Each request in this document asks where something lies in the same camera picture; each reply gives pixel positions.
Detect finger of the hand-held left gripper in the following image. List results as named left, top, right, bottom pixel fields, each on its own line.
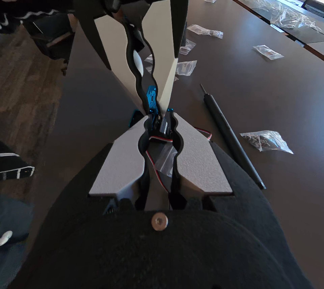
left=94, top=14, right=151, bottom=115
left=141, top=0, right=179, bottom=113

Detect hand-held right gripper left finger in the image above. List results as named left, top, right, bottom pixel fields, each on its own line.
left=89, top=114, right=152, bottom=198

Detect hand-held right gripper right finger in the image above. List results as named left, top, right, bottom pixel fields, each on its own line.
left=172, top=113, right=233, bottom=197

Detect blue bracket servo assembly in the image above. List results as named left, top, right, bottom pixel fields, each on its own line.
left=129, top=85, right=176, bottom=144

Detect dark brown desk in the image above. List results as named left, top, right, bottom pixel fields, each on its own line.
left=23, top=0, right=324, bottom=289

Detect clear bag with handwritten mark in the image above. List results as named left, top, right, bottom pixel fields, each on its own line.
left=175, top=60, right=197, bottom=76

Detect clear bag with white label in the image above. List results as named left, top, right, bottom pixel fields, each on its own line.
left=154, top=144, right=178, bottom=177

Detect long crumpled clear bag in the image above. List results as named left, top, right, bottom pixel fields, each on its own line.
left=187, top=24, right=224, bottom=39

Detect black electric screwdriver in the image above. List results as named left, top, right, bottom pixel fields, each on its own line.
left=199, top=84, right=267, bottom=190

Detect dark chair with pale piping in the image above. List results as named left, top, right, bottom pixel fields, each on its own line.
left=24, top=12, right=76, bottom=75

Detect clear bag of many screws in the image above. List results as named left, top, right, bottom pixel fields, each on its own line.
left=240, top=130, right=294, bottom=155

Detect person's torso striped shirt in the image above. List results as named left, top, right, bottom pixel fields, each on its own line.
left=0, top=140, right=35, bottom=181

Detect person's legs blue jeans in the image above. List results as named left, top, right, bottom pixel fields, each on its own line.
left=0, top=193, right=34, bottom=259

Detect crumpled clear plastic wrap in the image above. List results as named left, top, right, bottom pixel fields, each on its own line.
left=217, top=0, right=317, bottom=33

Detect red black white servo cable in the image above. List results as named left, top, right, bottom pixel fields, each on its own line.
left=145, top=127, right=212, bottom=193

